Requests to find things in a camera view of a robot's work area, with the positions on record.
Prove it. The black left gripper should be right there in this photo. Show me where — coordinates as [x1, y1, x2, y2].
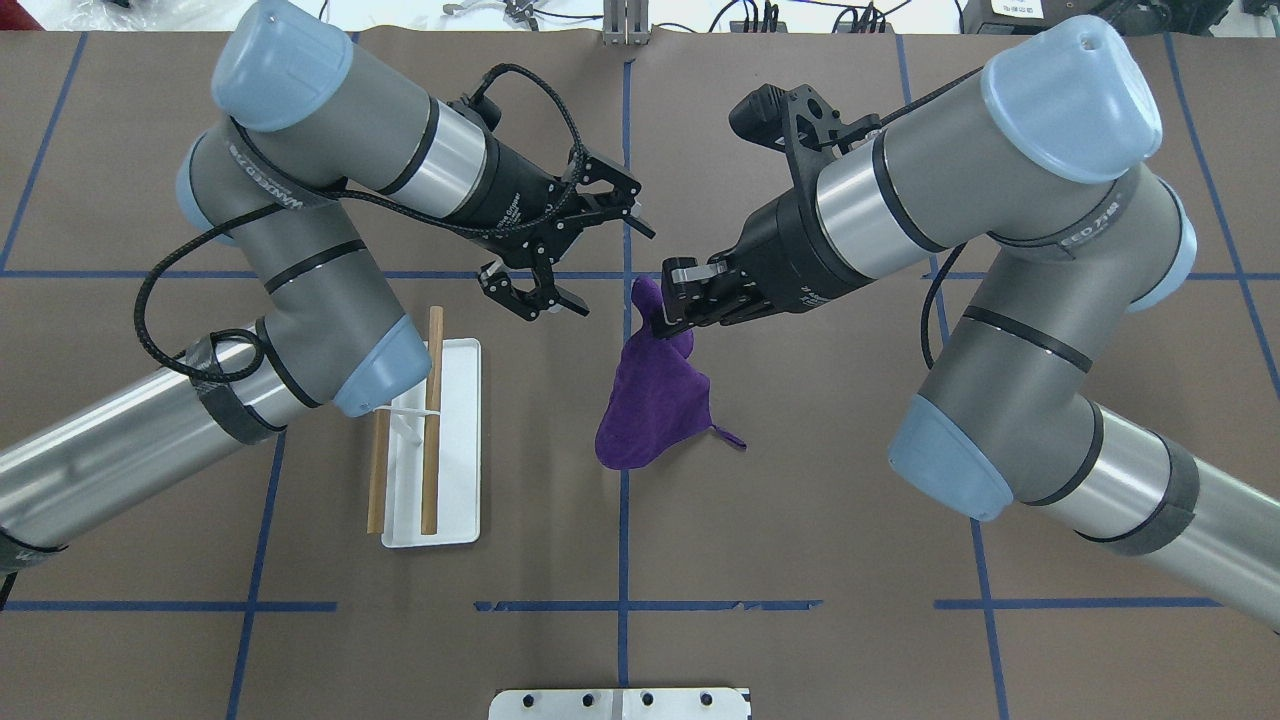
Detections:
[470, 138, 657, 322]

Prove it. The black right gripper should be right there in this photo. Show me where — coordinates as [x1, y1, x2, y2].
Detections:
[655, 190, 851, 340]

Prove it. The purple towel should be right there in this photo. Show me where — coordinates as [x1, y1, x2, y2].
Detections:
[594, 277, 748, 471]

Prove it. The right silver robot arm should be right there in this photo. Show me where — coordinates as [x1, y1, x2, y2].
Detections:
[646, 15, 1279, 626]

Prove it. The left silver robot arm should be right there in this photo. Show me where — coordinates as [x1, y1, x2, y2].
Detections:
[1, 1, 652, 574]

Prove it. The outer wooden rack bar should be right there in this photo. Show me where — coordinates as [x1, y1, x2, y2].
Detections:
[366, 410, 390, 534]

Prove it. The wooden rack bar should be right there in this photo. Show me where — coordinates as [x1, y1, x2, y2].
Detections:
[419, 305, 445, 536]
[366, 410, 390, 534]

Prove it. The inner wooden rack bar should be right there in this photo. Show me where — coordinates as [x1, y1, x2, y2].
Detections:
[419, 305, 445, 536]

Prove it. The white rack base tray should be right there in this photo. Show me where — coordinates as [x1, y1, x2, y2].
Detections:
[380, 338, 483, 550]

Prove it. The grey metal clamp tool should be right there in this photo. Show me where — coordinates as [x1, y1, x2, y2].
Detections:
[442, 1, 540, 32]

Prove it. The black device box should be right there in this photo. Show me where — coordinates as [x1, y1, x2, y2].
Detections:
[960, 1, 1233, 37]

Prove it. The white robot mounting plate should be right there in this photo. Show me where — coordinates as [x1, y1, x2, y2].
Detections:
[488, 687, 753, 719]

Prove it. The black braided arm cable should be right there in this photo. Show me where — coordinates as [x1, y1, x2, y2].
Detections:
[134, 63, 593, 383]

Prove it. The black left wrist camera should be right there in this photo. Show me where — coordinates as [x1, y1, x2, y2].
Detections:
[447, 94, 502, 133]

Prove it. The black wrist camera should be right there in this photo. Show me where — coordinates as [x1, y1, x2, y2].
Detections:
[447, 94, 502, 133]
[728, 83, 883, 182]

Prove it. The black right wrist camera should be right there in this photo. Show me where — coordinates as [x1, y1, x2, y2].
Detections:
[728, 83, 883, 182]

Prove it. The grey aluminium frame post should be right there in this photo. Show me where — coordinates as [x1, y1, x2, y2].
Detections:
[602, 0, 652, 47]

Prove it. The black cable hub left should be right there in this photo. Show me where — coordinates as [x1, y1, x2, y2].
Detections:
[727, 1, 786, 35]

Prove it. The black cable hub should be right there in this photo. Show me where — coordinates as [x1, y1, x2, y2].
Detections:
[727, 1, 786, 35]
[831, 3, 890, 35]

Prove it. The black cable hub right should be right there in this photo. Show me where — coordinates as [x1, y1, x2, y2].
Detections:
[831, 3, 890, 35]

